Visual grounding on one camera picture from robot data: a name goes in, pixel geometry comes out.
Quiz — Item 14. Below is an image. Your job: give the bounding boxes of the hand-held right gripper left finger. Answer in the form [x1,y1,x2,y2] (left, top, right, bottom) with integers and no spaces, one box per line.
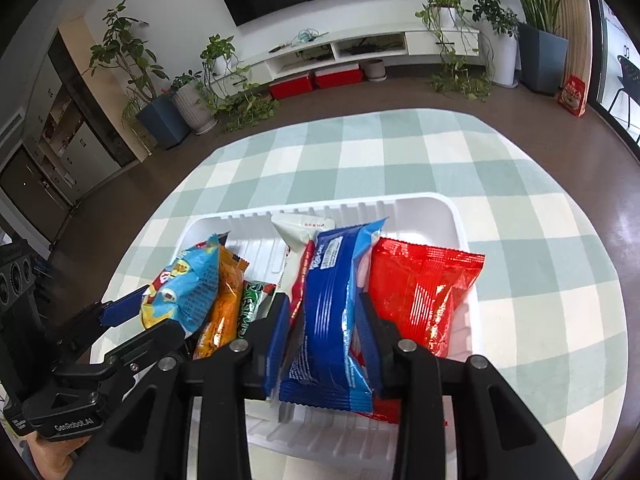
[65,292,292,480]

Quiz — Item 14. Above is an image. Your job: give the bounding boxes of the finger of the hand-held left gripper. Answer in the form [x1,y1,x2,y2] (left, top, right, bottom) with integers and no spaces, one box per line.
[45,286,151,356]
[50,319,186,401]

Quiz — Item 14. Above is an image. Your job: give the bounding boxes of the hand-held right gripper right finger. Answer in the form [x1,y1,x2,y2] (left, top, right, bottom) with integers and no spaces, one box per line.
[356,291,578,480]

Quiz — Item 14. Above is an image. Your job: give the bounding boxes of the dark blue snack packet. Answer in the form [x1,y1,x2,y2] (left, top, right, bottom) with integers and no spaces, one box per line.
[278,217,390,413]

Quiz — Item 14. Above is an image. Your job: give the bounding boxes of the green snack packet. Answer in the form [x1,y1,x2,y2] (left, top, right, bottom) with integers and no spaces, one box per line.
[235,280,277,341]

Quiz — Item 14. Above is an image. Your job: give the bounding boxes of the orange snack packet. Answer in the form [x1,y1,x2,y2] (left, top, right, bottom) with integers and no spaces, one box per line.
[192,245,250,361]

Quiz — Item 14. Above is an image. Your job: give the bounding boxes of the light blue chips packet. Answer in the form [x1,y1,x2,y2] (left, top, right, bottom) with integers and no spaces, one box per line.
[139,232,222,343]

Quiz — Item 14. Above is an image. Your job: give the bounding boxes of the white packet with red label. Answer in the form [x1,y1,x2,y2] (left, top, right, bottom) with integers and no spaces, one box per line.
[270,212,337,331]

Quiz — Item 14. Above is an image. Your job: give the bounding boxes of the white plastic tray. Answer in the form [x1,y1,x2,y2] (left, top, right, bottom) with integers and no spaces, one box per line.
[89,191,483,463]

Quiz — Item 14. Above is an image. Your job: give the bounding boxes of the person's left forearm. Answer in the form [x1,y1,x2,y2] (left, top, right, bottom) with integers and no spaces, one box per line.
[20,430,96,480]

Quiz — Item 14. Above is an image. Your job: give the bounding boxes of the red snack packet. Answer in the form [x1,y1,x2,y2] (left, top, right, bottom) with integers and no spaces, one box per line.
[357,236,486,425]

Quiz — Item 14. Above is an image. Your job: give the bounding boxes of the dark glass door cabinet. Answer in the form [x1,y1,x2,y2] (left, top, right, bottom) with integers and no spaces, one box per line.
[0,142,71,241]

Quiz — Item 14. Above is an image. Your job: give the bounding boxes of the wooden cabinet with white doors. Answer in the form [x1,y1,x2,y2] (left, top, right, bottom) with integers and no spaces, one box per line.
[37,27,151,203]

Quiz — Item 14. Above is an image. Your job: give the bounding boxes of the tall plant in dark blue pot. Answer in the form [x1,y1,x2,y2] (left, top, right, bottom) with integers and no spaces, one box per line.
[90,2,191,151]

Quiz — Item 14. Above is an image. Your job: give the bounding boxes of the green checked tablecloth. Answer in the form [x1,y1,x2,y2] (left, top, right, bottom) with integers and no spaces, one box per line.
[102,107,628,480]

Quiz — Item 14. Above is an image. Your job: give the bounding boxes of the plant in white ribbed pot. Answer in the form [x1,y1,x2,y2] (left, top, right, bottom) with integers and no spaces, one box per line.
[170,71,219,136]

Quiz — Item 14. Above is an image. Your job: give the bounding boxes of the red storage box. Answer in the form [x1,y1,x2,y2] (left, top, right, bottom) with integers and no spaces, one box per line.
[314,66,364,91]
[269,72,315,101]

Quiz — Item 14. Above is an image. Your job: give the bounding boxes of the trailing plant in small white pot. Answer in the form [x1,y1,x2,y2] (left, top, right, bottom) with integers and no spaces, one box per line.
[199,34,281,133]
[415,0,493,102]

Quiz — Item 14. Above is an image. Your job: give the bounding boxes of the small empty plant pot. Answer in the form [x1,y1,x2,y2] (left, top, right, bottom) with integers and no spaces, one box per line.
[361,58,389,82]

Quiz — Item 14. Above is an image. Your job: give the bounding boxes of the white television console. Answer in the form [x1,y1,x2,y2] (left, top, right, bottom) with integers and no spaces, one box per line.
[207,27,483,91]

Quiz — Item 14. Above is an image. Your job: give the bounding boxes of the plant in tall white pot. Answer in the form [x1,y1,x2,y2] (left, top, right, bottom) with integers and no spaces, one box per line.
[465,0,521,87]

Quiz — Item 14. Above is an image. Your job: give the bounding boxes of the red paper bag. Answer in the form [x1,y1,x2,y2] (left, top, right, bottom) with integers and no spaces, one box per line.
[557,75,589,118]

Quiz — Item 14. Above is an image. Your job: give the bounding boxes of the large leaf plant in dark pot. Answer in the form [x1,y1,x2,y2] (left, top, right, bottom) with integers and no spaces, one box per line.
[480,0,571,96]

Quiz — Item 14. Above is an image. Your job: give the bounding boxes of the black outdoor chair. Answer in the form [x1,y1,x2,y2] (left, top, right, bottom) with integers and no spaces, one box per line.
[606,54,640,133]

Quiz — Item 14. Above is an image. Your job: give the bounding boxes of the teal cable bundle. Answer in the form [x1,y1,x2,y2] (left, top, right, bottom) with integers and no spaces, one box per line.
[292,27,331,45]

